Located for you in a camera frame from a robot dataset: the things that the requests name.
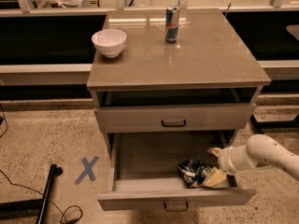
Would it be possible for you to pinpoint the open grey lower drawer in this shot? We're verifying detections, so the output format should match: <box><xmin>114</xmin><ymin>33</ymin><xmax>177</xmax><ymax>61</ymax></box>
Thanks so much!
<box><xmin>98</xmin><ymin>131</ymin><xmax>255</xmax><ymax>212</ymax></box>

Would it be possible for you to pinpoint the black stand leg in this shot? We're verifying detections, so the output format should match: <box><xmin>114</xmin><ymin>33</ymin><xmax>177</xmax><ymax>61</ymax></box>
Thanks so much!
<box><xmin>0</xmin><ymin>164</ymin><xmax>63</xmax><ymax>224</ymax></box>
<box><xmin>250</xmin><ymin>115</ymin><xmax>299</xmax><ymax>134</ymax></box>

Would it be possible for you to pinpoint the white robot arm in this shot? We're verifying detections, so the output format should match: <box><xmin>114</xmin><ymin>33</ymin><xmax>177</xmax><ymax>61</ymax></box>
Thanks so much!
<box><xmin>203</xmin><ymin>134</ymin><xmax>299</xmax><ymax>188</ymax></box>

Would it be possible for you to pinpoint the blue silver energy drink can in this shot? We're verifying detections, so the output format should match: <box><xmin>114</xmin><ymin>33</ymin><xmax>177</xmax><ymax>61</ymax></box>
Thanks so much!
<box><xmin>165</xmin><ymin>5</ymin><xmax>179</xmax><ymax>43</ymax></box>

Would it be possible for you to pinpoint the black stand leg right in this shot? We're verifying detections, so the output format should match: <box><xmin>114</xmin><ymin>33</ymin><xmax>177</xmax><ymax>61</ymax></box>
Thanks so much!
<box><xmin>250</xmin><ymin>115</ymin><xmax>299</xmax><ymax>134</ymax></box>

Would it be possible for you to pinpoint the closed grey upper drawer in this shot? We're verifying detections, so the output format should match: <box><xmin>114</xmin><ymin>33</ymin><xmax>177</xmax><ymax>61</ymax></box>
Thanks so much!
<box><xmin>94</xmin><ymin>104</ymin><xmax>256</xmax><ymax>133</ymax></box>

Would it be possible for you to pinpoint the grey drawer cabinet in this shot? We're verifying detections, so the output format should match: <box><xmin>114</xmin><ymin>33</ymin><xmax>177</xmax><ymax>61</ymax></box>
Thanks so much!
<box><xmin>87</xmin><ymin>8</ymin><xmax>270</xmax><ymax>154</ymax></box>

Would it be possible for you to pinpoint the white bowl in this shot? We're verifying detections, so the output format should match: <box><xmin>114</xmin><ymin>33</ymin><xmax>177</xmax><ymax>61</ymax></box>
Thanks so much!
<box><xmin>92</xmin><ymin>29</ymin><xmax>127</xmax><ymax>58</ymax></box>

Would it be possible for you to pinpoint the blue chip bag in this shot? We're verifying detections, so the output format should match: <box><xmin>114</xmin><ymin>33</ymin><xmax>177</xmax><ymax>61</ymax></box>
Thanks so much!
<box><xmin>178</xmin><ymin>160</ymin><xmax>218</xmax><ymax>189</ymax></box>

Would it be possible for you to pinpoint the black stand leg left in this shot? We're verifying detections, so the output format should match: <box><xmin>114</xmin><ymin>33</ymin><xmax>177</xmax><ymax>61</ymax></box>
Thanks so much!
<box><xmin>0</xmin><ymin>164</ymin><xmax>63</xmax><ymax>224</ymax></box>

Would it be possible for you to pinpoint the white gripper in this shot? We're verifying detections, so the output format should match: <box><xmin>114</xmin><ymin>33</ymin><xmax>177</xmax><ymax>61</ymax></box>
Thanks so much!
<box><xmin>203</xmin><ymin>146</ymin><xmax>254</xmax><ymax>188</ymax></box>

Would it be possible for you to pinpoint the blue tape cross mark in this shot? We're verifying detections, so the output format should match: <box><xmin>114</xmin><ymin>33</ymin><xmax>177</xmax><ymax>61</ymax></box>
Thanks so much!
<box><xmin>75</xmin><ymin>156</ymin><xmax>99</xmax><ymax>185</ymax></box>

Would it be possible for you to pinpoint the black cable on floor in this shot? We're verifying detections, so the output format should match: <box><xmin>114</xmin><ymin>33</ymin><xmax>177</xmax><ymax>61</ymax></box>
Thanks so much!
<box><xmin>0</xmin><ymin>169</ymin><xmax>84</xmax><ymax>224</ymax></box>

